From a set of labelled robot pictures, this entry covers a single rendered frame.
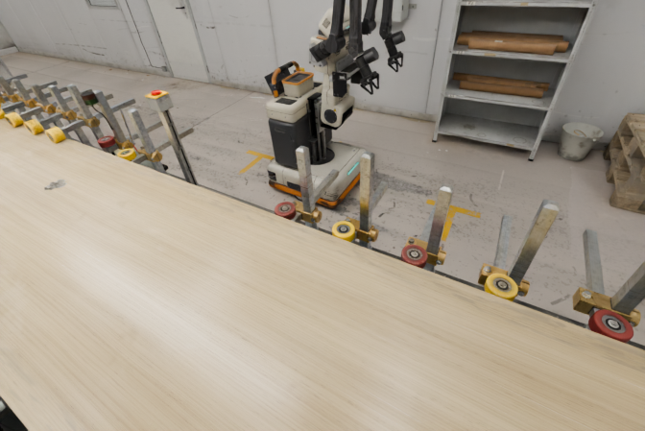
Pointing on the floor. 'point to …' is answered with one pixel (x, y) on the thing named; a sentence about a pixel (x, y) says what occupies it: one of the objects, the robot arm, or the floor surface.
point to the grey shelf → (549, 22)
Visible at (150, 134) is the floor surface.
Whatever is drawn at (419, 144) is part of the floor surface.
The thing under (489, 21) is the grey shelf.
